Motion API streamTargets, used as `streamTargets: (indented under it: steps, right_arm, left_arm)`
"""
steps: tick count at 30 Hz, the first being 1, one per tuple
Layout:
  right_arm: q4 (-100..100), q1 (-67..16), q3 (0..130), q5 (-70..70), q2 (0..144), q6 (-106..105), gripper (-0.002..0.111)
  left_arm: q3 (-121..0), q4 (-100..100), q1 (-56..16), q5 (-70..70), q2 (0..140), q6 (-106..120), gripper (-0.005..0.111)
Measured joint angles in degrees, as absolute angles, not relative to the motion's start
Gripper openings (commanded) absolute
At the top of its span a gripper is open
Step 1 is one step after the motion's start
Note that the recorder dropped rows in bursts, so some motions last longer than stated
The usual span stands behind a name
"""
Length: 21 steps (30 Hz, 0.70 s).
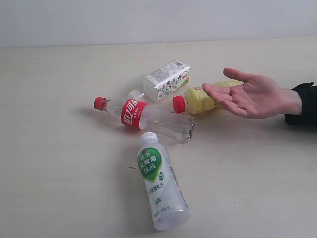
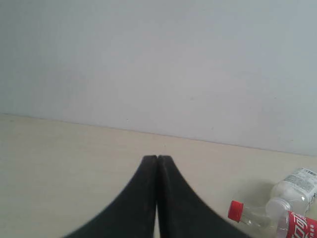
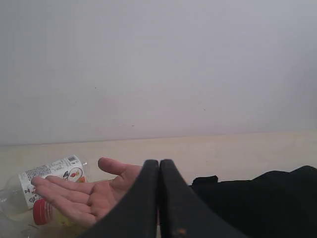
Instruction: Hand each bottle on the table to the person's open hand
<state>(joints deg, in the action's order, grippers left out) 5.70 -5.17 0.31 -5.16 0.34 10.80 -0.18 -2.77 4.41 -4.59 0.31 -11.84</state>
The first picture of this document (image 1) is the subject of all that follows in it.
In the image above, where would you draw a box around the person's open bare hand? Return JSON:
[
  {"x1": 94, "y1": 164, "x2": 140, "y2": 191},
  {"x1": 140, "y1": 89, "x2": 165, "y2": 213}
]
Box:
[{"x1": 202, "y1": 68, "x2": 302, "y2": 119}]

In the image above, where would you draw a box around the yellow juice bottle red cap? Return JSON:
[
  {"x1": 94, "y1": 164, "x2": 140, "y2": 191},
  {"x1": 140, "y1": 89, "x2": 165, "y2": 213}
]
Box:
[{"x1": 172, "y1": 80, "x2": 245, "y2": 115}]

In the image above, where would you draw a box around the clear cola bottle red label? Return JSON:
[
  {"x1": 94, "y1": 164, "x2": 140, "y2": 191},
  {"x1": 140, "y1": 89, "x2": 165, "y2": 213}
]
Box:
[{"x1": 93, "y1": 97, "x2": 196, "y2": 143}]

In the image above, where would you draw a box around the square clear bottle floral label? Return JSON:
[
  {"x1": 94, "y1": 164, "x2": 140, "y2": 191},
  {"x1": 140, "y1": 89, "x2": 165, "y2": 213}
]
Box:
[{"x1": 128, "y1": 60, "x2": 191, "y2": 103}]

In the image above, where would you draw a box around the green label yogurt drink bottle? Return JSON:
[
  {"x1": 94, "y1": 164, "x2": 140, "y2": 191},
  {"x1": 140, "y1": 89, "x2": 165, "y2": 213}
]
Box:
[{"x1": 137, "y1": 132, "x2": 191, "y2": 231}]

